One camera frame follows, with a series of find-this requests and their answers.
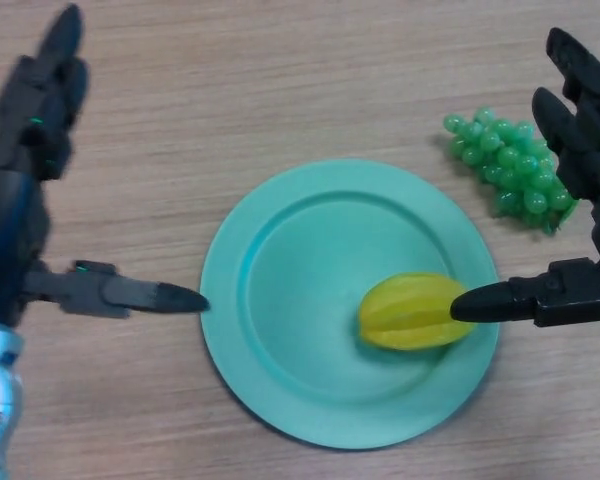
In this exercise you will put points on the green round plate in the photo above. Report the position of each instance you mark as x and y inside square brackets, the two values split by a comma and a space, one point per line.
[305, 380]

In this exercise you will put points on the yellow starfruit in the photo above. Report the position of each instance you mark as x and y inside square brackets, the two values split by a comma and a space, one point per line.
[400, 315]

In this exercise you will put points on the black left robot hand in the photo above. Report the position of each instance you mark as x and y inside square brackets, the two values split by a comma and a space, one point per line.
[10, 220]

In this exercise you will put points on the green grape bunch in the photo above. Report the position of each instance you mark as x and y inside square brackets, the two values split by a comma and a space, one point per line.
[500, 155]

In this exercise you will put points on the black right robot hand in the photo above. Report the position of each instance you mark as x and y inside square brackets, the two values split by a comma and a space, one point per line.
[595, 150]

